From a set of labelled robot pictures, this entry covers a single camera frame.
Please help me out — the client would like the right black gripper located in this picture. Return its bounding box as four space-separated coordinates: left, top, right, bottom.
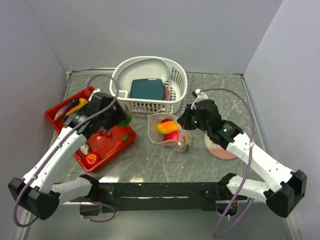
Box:
177 104 211 133

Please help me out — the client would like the green bell pepper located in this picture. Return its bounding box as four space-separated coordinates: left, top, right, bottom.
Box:
118 112 132 127

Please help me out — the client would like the red round fruit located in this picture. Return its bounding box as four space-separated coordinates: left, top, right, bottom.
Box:
163 130 180 142

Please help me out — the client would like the red faceted apple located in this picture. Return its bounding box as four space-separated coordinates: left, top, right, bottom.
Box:
160 118 173 123

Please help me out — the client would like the clear dotted zip bag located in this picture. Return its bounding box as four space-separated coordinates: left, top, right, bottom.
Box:
148 112 192 153

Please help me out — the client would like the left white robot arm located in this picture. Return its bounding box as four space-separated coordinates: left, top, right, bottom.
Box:
8 92 128 220

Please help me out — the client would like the purple grapes bunch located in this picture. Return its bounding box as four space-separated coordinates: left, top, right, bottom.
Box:
98 127 113 138

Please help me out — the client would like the orange carrot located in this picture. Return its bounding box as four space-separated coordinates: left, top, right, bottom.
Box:
104 135 130 158

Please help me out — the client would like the orange ginger root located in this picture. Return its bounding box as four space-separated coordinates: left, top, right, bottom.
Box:
65 98 88 116

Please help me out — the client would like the teal square plate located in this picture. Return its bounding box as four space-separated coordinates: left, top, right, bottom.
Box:
130 78 165 101

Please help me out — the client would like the pink round plate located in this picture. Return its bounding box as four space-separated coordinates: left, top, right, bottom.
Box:
204 134 237 160

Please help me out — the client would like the red plastic tray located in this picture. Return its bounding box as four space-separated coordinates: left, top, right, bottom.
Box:
44 86 137 173

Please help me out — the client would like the purple eggplant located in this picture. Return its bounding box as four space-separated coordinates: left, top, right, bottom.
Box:
54 98 80 121

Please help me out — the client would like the pink plate in basket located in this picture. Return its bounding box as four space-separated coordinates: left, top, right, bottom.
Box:
163 85 170 101

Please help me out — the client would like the white fish toy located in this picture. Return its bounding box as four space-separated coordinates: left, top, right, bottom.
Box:
79 142 92 155

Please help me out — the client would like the white plastic basket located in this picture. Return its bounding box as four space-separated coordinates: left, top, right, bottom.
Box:
109 56 188 114

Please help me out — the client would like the white oval plate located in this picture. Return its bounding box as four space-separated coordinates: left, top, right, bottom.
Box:
117 58 170 92

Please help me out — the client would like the black mounting base bar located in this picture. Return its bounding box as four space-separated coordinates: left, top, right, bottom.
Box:
68 181 251 217

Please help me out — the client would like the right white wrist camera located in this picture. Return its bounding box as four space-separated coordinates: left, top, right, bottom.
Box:
191 88 209 110

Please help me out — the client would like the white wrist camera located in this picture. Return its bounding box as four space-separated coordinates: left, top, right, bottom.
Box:
191 88 209 110
90 88 101 97

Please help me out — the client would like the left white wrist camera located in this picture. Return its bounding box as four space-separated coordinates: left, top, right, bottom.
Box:
90 88 101 97

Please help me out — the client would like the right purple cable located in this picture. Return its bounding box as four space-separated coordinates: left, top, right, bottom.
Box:
202 87 256 239

